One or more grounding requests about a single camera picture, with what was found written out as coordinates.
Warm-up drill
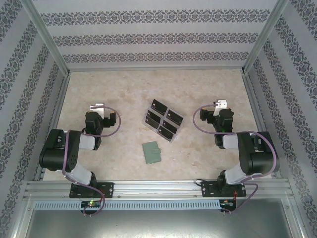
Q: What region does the clear acrylic card stand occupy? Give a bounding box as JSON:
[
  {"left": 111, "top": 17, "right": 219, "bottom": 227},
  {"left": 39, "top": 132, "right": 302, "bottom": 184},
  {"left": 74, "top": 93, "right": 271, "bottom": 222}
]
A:
[{"left": 142, "top": 99, "right": 185, "bottom": 144}]

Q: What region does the green card holder wallet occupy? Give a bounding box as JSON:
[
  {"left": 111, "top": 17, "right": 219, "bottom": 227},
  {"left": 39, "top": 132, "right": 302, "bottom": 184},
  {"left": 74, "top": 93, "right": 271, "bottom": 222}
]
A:
[{"left": 143, "top": 141, "right": 161, "bottom": 165}]

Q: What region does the grey metal panel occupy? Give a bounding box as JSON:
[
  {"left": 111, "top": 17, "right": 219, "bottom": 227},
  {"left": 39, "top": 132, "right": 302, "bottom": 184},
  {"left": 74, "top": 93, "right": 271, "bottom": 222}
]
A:
[{"left": 23, "top": 209, "right": 305, "bottom": 238}]

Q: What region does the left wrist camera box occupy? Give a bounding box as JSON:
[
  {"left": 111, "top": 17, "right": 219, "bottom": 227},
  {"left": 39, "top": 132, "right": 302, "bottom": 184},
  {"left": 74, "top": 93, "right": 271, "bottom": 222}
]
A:
[{"left": 89, "top": 103, "right": 105, "bottom": 117}]

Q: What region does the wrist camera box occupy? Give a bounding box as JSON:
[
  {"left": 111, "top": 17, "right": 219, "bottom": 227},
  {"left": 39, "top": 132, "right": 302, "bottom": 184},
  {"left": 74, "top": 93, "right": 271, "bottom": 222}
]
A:
[
  {"left": 89, "top": 103, "right": 105, "bottom": 117},
  {"left": 213, "top": 99, "right": 228, "bottom": 117}
]

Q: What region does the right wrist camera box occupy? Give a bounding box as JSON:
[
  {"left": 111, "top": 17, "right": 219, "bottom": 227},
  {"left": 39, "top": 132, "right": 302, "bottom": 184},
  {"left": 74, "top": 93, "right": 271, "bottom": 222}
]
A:
[{"left": 213, "top": 99, "right": 228, "bottom": 117}]

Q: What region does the purple cable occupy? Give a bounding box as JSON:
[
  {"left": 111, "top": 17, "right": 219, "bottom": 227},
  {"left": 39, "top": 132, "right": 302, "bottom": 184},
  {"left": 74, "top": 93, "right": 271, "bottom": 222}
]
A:
[
  {"left": 193, "top": 104, "right": 278, "bottom": 214},
  {"left": 61, "top": 105, "right": 122, "bottom": 218}
]

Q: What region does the aluminium side rail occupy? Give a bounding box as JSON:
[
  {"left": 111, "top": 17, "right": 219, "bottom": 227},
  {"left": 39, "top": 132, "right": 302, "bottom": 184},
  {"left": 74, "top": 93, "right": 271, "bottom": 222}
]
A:
[
  {"left": 33, "top": 73, "right": 72, "bottom": 181},
  {"left": 241, "top": 71, "right": 282, "bottom": 179}
]

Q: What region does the aluminium back rail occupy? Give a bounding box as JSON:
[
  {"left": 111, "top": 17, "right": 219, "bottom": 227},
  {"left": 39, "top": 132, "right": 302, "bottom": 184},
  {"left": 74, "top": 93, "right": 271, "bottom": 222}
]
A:
[{"left": 69, "top": 68, "right": 245, "bottom": 73}]

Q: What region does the aluminium frame post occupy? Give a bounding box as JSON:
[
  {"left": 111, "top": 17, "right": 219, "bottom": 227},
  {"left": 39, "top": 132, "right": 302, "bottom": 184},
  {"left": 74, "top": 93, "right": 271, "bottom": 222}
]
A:
[
  {"left": 240, "top": 0, "right": 290, "bottom": 75},
  {"left": 21, "top": 0, "right": 72, "bottom": 76}
]

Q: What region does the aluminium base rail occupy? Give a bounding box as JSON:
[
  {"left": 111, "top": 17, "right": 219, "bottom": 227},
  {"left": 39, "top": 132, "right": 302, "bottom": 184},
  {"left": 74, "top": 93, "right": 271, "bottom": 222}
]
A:
[{"left": 23, "top": 180, "right": 295, "bottom": 200}]

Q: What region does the slotted grey cable duct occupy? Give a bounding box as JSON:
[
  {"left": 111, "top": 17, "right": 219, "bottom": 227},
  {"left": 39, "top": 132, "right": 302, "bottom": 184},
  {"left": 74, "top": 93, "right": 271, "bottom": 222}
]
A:
[{"left": 33, "top": 200, "right": 221, "bottom": 210}]

